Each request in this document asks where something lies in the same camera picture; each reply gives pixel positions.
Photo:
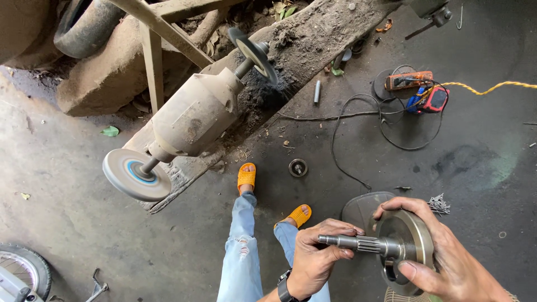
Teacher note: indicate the heap of dry leaves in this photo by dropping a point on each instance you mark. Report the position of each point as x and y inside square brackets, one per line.
[251, 16]

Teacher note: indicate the bicycle wheel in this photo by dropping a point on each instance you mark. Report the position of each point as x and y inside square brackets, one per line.
[35, 262]

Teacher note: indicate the white bicycle frame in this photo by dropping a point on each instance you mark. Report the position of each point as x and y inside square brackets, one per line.
[12, 289]

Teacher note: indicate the grey buffing wheel blue centre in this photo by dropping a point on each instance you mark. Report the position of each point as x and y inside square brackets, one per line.
[134, 176]

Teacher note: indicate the red and blue charger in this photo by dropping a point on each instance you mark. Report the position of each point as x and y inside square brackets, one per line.
[434, 100]

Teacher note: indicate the person's left hand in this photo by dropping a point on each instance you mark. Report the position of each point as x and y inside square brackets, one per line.
[310, 260]

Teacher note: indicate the dusty bench grinder motor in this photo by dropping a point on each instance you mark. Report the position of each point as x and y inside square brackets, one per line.
[193, 113]

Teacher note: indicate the dusty wooden beam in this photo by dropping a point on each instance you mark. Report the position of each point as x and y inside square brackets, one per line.
[310, 46]

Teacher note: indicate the green leaf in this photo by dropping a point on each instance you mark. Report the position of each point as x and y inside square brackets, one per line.
[110, 131]

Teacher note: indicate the metal pulley disc with shaft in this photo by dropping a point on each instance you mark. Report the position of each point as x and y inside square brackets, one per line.
[402, 239]

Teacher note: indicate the light blue ripped jeans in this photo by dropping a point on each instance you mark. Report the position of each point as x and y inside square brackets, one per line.
[241, 260]

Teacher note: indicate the black round disc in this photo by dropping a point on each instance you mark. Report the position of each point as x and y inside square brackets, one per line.
[379, 86]

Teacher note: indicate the short metal tube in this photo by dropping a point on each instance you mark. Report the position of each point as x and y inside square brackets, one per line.
[317, 92]

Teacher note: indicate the wooden frame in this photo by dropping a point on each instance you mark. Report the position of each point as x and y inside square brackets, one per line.
[155, 63]

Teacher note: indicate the person's right hand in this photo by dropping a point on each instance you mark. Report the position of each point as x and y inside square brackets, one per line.
[457, 268]

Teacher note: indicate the orange power strip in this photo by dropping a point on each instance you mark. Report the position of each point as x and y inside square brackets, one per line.
[409, 79]

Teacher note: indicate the orange sandal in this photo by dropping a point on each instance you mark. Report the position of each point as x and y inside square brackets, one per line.
[298, 215]
[246, 176]

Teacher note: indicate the dry orange leaf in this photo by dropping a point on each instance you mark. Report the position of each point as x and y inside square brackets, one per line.
[385, 26]

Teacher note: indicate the pile of nails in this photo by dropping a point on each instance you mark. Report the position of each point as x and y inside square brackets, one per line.
[438, 204]

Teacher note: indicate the black wristwatch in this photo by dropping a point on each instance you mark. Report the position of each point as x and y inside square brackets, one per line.
[285, 287]

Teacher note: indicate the dust-covered lump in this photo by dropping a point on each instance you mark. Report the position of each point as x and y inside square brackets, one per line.
[105, 79]

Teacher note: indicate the black rubber tyre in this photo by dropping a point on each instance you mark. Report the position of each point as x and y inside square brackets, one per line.
[79, 37]

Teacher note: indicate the round metal bearing part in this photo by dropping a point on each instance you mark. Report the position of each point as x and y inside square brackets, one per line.
[298, 167]

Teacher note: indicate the dark grinding wheel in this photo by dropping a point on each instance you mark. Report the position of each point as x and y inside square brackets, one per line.
[256, 56]

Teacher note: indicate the grey machine part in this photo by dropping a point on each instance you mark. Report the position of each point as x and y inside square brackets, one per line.
[434, 12]

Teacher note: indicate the bent metal tool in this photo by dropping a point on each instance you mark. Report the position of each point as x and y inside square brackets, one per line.
[98, 289]

